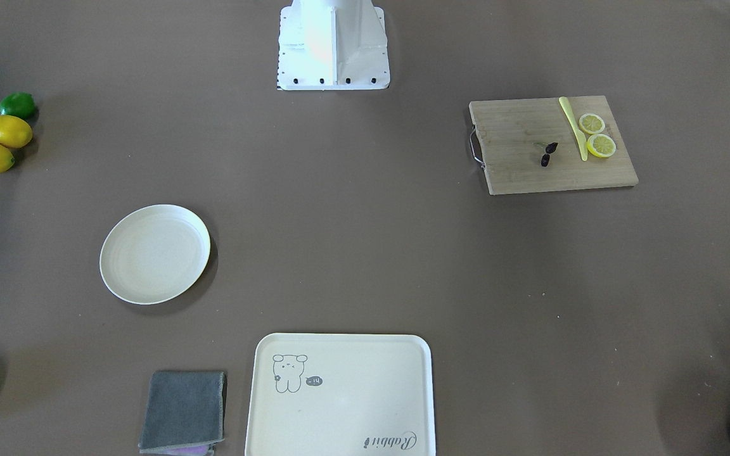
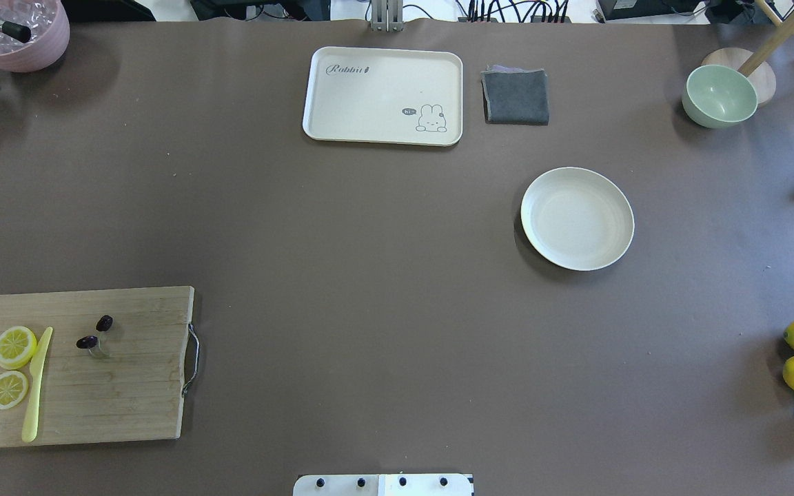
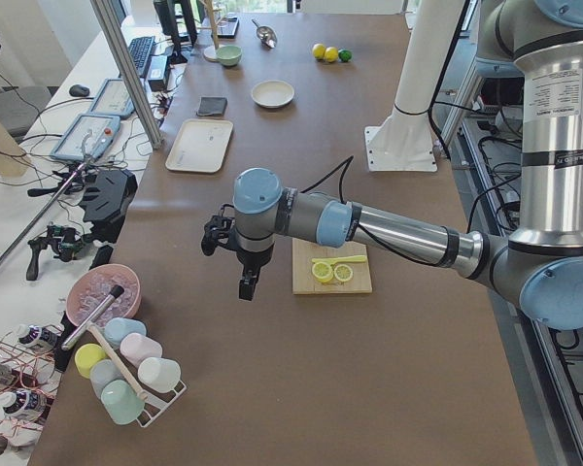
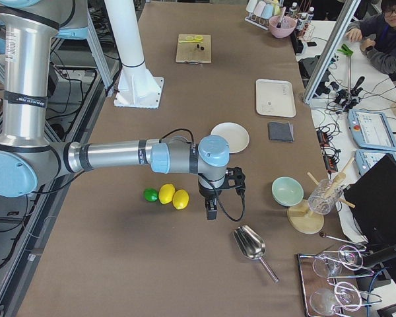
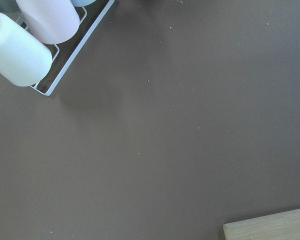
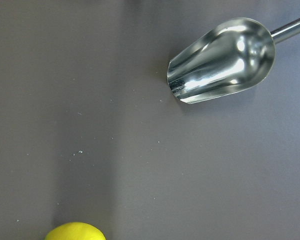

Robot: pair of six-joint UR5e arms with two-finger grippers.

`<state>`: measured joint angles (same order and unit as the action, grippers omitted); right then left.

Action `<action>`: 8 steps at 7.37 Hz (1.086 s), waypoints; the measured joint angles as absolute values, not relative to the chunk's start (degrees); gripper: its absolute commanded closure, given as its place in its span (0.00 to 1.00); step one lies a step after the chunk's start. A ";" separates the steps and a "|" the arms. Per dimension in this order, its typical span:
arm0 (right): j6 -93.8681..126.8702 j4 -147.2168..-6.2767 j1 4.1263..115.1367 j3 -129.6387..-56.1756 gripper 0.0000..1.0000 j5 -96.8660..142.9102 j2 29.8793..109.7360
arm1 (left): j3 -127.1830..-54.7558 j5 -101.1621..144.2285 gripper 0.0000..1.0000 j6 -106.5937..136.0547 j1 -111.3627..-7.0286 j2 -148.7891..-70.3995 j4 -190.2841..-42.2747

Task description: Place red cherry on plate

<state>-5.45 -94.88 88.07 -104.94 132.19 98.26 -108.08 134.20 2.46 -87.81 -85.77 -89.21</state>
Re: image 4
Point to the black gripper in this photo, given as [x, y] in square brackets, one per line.
[207, 193]

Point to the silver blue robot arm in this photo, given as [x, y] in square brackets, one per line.
[28, 160]

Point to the cream rabbit tray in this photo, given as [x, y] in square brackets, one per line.
[274, 98]

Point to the yellow lemon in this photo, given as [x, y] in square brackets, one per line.
[166, 193]
[180, 199]

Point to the metal scoop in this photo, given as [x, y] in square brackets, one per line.
[253, 247]

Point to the green lime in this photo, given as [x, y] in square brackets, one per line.
[150, 194]

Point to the mint green bowl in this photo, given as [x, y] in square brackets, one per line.
[287, 191]

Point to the round cream plate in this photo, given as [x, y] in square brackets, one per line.
[235, 134]

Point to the wooden cup stand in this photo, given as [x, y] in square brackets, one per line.
[307, 221]

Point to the grey folded cloth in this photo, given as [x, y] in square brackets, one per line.
[281, 131]

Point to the clear textured glass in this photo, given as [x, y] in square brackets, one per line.
[323, 199]

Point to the small metal spoon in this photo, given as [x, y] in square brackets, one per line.
[324, 235]

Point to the wine glass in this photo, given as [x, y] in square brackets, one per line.
[337, 263]
[338, 301]

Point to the blue teach pendant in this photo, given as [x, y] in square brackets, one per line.
[366, 159]
[371, 130]

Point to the bamboo cutting board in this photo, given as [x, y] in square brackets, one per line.
[186, 53]

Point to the black monitor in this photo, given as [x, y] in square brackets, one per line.
[374, 196]

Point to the pink bowl with ice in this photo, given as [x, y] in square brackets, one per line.
[288, 25]

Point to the black-tipped metal tool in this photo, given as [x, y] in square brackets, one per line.
[281, 16]

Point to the pastel cups rack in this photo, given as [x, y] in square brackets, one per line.
[259, 12]

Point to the person in grey sweater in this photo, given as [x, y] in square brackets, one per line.
[377, 38]

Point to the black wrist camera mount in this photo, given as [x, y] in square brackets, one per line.
[235, 179]

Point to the metal wire glass rack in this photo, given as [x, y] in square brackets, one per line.
[328, 282]

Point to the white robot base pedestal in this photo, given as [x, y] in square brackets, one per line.
[137, 87]

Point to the aluminium frame post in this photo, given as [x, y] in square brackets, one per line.
[335, 38]

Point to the bottles in wire holder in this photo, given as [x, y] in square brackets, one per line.
[302, 12]

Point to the green-handled grabber tool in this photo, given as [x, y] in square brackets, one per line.
[345, 50]

